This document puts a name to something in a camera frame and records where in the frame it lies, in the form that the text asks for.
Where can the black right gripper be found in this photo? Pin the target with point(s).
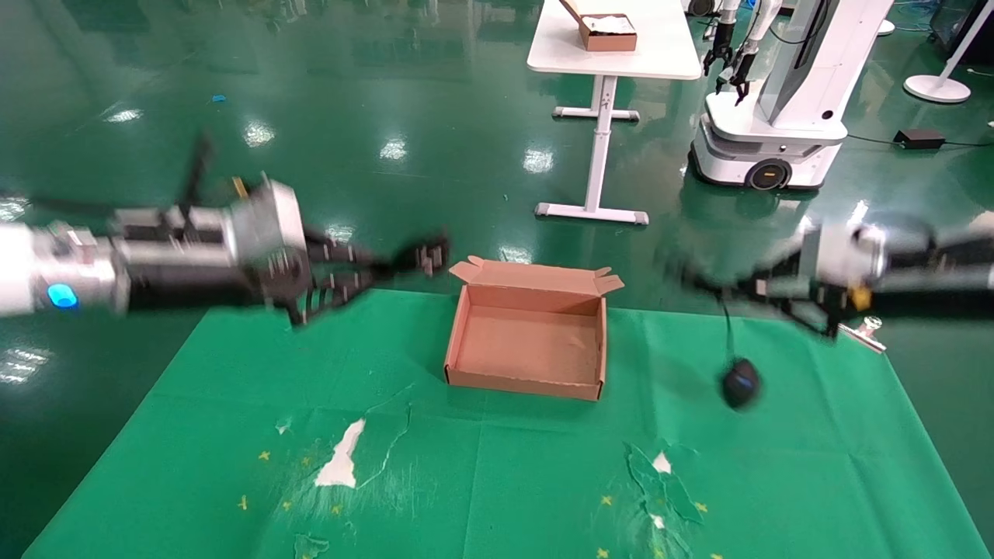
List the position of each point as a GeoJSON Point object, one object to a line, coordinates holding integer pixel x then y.
{"type": "Point", "coordinates": [835, 303]}

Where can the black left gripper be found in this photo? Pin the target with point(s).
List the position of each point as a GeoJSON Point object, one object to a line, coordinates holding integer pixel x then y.
{"type": "Point", "coordinates": [194, 276]}

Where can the background robot arm black gripper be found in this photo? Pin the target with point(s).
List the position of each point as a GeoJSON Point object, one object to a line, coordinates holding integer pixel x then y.
{"type": "Point", "coordinates": [742, 70]}
{"type": "Point", "coordinates": [718, 50]}

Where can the open brown cardboard box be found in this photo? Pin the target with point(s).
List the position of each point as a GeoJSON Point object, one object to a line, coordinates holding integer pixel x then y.
{"type": "Point", "coordinates": [528, 345]}

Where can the small filled cardboard box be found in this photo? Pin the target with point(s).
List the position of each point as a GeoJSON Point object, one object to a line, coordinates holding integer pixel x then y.
{"type": "Point", "coordinates": [608, 36]}

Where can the silver metal clip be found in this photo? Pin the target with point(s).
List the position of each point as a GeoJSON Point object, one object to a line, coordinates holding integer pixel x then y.
{"type": "Point", "coordinates": [866, 334]}

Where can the white wheeled robot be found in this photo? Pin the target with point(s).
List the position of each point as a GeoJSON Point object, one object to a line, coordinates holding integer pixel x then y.
{"type": "Point", "coordinates": [800, 85]}

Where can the black power brick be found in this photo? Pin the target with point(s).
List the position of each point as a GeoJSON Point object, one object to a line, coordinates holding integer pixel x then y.
{"type": "Point", "coordinates": [919, 139]}

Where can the green table cloth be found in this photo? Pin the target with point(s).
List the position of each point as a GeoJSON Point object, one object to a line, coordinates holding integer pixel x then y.
{"type": "Point", "coordinates": [505, 466]}

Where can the white floor stand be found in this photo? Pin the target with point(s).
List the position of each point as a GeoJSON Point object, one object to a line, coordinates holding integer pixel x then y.
{"type": "Point", "coordinates": [938, 88]}

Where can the white table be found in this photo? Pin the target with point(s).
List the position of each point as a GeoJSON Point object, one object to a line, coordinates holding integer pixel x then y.
{"type": "Point", "coordinates": [660, 46]}

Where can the dark cabinet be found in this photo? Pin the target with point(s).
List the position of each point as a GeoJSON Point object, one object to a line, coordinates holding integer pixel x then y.
{"type": "Point", "coordinates": [963, 27]}

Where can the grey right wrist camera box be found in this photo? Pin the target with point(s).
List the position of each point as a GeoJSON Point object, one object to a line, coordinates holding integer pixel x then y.
{"type": "Point", "coordinates": [839, 248]}

